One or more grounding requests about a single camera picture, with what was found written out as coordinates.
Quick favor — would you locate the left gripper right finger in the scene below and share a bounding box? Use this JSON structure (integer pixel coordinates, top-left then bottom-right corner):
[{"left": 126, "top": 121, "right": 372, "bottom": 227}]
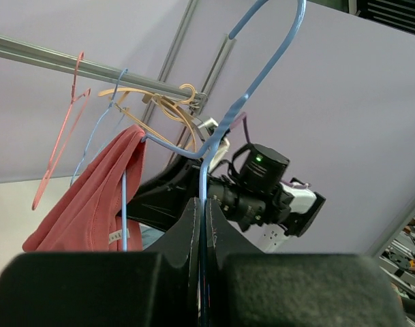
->
[{"left": 206, "top": 200, "right": 407, "bottom": 327}]

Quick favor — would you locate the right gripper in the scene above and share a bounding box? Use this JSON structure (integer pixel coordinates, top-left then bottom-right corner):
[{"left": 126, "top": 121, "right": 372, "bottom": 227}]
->
[{"left": 127, "top": 156, "right": 271, "bottom": 232}]

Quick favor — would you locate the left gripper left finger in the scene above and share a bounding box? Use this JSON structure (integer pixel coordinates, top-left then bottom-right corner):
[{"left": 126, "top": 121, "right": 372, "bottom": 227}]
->
[{"left": 0, "top": 198, "right": 200, "bottom": 326}]

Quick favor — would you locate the blue grey t shirt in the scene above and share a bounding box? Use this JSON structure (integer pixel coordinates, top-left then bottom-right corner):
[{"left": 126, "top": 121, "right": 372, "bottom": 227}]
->
[{"left": 140, "top": 226, "right": 164, "bottom": 250}]

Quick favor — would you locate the salmon pink t shirt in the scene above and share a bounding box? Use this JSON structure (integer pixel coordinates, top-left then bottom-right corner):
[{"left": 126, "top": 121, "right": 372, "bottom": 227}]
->
[{"left": 22, "top": 125, "right": 146, "bottom": 252}]

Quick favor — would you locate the light blue wire hanger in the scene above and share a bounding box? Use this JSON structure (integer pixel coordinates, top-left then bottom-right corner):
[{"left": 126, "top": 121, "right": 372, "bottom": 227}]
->
[{"left": 70, "top": 68, "right": 128, "bottom": 186}]

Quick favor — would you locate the pink wire hanger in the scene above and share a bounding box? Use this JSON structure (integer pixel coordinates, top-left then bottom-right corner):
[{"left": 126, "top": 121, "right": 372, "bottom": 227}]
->
[{"left": 31, "top": 52, "right": 91, "bottom": 211}]

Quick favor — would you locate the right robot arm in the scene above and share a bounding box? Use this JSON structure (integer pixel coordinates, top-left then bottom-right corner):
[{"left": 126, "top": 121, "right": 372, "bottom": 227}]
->
[{"left": 126, "top": 143, "right": 326, "bottom": 252}]

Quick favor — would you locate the curved wooden hanger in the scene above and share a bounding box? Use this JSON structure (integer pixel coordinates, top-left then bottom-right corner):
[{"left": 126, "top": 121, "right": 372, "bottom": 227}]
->
[{"left": 97, "top": 83, "right": 198, "bottom": 151}]

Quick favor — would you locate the thin wooden hanger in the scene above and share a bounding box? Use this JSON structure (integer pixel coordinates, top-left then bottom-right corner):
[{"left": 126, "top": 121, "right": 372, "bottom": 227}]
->
[{"left": 112, "top": 87, "right": 173, "bottom": 145}]

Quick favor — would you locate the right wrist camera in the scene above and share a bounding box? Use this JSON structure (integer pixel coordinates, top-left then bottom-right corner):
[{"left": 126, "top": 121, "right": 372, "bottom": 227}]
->
[{"left": 196, "top": 117, "right": 232, "bottom": 173}]

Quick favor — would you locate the aluminium hanging rail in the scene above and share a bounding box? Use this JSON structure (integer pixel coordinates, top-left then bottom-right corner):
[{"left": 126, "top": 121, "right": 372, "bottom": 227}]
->
[{"left": 0, "top": 35, "right": 191, "bottom": 99}]

